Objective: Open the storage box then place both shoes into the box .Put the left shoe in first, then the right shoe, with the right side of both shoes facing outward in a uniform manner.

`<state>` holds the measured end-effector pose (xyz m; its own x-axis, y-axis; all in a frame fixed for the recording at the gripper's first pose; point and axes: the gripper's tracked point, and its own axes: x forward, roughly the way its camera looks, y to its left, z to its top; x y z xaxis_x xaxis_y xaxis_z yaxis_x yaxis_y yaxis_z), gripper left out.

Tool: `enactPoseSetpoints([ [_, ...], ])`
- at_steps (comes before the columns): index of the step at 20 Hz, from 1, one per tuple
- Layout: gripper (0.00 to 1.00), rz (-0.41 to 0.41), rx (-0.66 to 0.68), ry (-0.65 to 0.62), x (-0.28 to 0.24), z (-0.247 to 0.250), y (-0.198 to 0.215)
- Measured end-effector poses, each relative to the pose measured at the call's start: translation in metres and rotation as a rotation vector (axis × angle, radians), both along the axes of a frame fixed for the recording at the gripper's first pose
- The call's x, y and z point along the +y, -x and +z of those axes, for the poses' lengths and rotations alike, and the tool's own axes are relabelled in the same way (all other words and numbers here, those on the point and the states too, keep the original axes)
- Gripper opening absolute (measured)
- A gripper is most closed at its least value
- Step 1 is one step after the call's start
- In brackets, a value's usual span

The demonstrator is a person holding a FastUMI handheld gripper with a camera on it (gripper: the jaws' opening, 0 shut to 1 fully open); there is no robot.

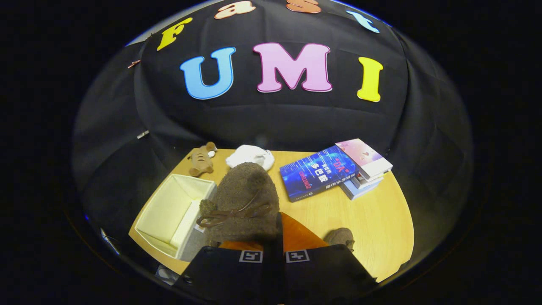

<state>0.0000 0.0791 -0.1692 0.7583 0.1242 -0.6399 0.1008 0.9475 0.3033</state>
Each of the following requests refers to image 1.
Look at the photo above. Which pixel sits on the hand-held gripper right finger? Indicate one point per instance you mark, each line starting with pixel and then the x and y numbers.
pixel 279 237

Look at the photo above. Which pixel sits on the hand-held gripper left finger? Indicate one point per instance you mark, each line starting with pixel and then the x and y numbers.
pixel 228 275

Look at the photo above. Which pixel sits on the brown fuzzy slipper shoe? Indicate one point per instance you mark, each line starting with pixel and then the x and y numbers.
pixel 338 237
pixel 245 186

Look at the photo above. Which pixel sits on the grey fabric storage box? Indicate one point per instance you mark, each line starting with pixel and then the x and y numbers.
pixel 169 212

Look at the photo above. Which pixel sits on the dark blue book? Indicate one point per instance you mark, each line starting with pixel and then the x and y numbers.
pixel 317 173

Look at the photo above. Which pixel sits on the white plush toy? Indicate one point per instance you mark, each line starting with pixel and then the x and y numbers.
pixel 250 156

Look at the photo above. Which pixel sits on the light blue book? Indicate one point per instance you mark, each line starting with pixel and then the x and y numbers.
pixel 360 190

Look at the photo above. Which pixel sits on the white spine book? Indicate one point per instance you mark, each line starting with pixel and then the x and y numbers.
pixel 366 180

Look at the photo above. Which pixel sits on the brown striped plush toy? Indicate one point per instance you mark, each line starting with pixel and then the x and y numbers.
pixel 201 163

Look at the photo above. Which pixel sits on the pink cover book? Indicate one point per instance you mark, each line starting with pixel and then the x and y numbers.
pixel 364 156

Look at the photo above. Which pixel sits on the black backdrop cloth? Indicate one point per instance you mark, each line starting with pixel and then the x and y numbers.
pixel 275 118

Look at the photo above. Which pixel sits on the white clip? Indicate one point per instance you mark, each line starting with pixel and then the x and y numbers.
pixel 142 134

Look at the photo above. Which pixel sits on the pink clip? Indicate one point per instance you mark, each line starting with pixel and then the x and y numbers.
pixel 134 64

